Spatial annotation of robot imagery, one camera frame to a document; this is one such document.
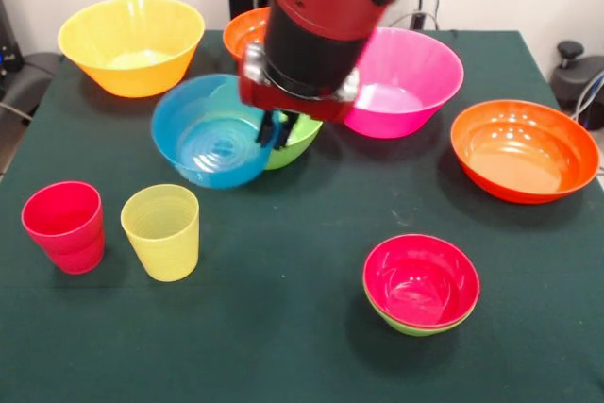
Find dark green tablecloth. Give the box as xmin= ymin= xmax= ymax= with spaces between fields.
xmin=0 ymin=29 xmax=604 ymax=403

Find large green bowl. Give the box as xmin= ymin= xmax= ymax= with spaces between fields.
xmin=262 ymin=114 xmax=325 ymax=172

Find yellow cup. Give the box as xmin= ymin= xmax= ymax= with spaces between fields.
xmin=120 ymin=184 xmax=201 ymax=283

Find small red bowl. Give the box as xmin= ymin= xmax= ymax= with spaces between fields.
xmin=361 ymin=233 xmax=481 ymax=330

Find dark grey seat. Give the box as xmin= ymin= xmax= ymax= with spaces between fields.
xmin=0 ymin=51 xmax=65 ymax=124

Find black equipment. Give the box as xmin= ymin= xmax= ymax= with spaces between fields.
xmin=0 ymin=0 xmax=25 ymax=74

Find black knob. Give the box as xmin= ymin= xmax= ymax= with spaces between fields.
xmin=556 ymin=41 xmax=585 ymax=75

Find blue bowl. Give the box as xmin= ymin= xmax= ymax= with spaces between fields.
xmin=150 ymin=73 xmax=279 ymax=191

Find small green bowl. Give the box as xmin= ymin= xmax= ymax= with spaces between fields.
xmin=362 ymin=279 xmax=478 ymax=338

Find large yellow-orange bowl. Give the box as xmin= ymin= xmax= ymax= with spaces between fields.
xmin=57 ymin=0 xmax=206 ymax=99

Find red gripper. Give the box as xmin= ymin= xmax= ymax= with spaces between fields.
xmin=239 ymin=42 xmax=361 ymax=152

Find orange shallow bowl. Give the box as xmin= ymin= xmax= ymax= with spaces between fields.
xmin=222 ymin=7 xmax=273 ymax=63
xmin=449 ymin=99 xmax=601 ymax=205

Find red cup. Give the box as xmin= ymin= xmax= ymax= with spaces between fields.
xmin=21 ymin=180 xmax=105 ymax=258
xmin=42 ymin=228 xmax=107 ymax=276

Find light cables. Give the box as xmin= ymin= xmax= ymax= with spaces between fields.
xmin=569 ymin=70 xmax=604 ymax=128

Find large pink bowl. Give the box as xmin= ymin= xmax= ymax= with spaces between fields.
xmin=343 ymin=27 xmax=466 ymax=140

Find black round base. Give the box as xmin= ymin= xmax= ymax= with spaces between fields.
xmin=549 ymin=56 xmax=604 ymax=114

